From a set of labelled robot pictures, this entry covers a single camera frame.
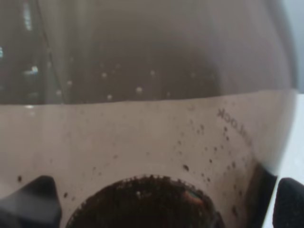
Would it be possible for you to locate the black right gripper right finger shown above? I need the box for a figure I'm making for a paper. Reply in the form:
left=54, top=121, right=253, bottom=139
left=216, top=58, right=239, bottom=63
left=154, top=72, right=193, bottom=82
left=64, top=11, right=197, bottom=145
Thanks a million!
left=272, top=178, right=304, bottom=228

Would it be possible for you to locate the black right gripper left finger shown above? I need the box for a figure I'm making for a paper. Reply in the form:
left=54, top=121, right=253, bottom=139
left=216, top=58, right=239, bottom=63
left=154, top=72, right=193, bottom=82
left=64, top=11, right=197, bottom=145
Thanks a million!
left=0, top=176, right=62, bottom=228

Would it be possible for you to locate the grey translucent water bottle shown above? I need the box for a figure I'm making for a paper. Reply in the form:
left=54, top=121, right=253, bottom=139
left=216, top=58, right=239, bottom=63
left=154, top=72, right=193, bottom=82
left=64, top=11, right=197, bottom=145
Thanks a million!
left=0, top=0, right=297, bottom=228

